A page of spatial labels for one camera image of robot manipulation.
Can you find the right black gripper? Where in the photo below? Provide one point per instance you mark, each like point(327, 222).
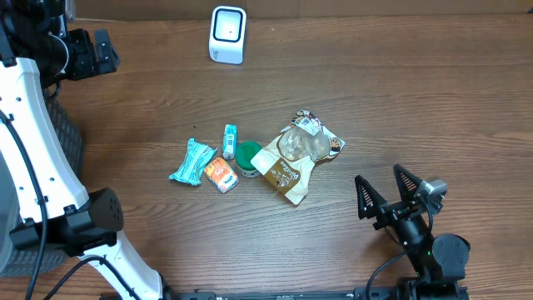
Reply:
point(377, 202)

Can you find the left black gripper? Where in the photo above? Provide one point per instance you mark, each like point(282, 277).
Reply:
point(102, 53)

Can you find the brown nut snack bag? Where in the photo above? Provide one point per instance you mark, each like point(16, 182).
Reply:
point(288, 160)

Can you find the teal snack bar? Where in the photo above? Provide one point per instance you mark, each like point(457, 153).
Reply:
point(197, 157)

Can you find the green lid jar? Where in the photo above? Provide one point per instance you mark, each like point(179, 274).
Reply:
point(245, 152)

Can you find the small teal white carton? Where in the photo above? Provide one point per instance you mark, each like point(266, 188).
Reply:
point(229, 142)

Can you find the orange snack packet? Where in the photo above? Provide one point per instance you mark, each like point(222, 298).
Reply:
point(221, 175)

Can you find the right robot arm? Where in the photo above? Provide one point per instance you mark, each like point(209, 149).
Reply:
point(439, 262)

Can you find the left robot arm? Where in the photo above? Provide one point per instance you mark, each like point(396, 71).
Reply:
point(38, 52)

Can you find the white barcode scanner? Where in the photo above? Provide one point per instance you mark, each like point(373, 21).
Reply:
point(227, 35)

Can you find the grey plastic mesh basket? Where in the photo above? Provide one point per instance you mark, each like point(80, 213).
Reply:
point(16, 263)

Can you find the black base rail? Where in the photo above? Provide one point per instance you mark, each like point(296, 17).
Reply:
point(291, 296)

